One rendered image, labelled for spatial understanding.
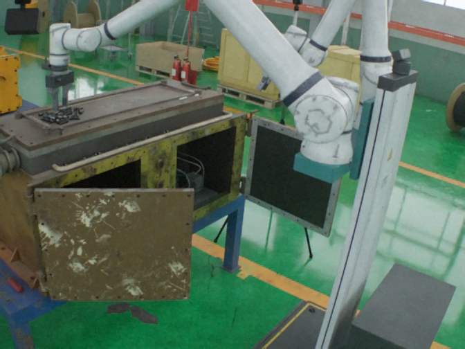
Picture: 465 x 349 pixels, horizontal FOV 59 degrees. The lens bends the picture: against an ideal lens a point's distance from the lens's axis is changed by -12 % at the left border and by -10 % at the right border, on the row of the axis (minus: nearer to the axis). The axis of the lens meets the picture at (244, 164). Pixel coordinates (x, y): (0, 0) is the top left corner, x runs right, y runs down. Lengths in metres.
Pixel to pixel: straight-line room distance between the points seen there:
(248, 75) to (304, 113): 6.30
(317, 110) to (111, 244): 1.04
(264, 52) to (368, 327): 1.13
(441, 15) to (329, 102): 9.42
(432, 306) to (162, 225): 1.22
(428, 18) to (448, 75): 1.38
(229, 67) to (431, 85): 5.01
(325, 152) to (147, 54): 7.91
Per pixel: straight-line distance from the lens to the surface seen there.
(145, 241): 1.91
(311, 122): 1.33
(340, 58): 6.66
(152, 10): 1.72
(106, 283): 2.04
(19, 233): 2.30
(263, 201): 2.90
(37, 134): 2.01
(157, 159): 2.29
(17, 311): 2.16
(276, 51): 1.36
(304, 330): 2.54
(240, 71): 7.70
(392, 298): 2.05
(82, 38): 1.75
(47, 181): 1.90
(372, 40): 2.11
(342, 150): 1.57
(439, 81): 10.73
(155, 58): 9.10
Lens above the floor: 2.05
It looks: 23 degrees down
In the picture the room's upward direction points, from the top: 6 degrees clockwise
